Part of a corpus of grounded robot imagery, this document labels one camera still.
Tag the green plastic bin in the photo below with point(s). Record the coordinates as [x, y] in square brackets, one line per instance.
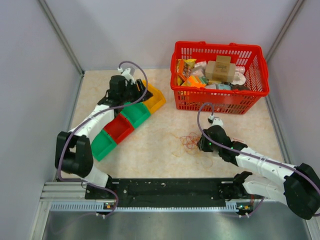
[102, 145]
[136, 114]

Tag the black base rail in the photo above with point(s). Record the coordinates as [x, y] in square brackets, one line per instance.
[176, 192]

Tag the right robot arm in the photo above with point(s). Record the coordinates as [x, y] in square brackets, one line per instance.
[295, 186]

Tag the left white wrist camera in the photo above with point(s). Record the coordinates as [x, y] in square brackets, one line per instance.
[128, 74]

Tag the orange snack box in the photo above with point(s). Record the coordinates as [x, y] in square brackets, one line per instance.
[194, 81]

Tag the brown cardboard box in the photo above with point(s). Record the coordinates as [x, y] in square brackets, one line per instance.
[221, 69]

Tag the grey slotted cable duct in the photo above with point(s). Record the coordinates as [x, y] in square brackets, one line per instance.
[104, 207]

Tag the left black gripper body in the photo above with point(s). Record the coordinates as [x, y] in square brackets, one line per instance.
[135, 94]

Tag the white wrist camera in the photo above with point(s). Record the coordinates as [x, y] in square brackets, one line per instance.
[128, 74]
[215, 121]

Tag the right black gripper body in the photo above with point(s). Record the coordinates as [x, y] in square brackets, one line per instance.
[206, 145]

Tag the lower green plastic bin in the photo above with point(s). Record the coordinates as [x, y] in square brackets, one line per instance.
[102, 145]

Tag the white tape roll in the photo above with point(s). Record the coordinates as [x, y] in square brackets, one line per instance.
[238, 79]

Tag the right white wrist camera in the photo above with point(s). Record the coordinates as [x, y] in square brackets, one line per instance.
[215, 121]

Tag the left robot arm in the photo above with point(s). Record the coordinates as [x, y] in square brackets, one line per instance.
[73, 151]

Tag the upper green plastic bin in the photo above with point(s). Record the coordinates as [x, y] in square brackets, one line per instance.
[136, 114]

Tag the red plastic shopping basket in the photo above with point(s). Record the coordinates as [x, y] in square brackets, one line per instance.
[236, 101]

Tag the red plastic bin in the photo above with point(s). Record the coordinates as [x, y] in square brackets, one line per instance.
[119, 128]

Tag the yellow plastic bin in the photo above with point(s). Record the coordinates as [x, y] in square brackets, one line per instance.
[154, 103]

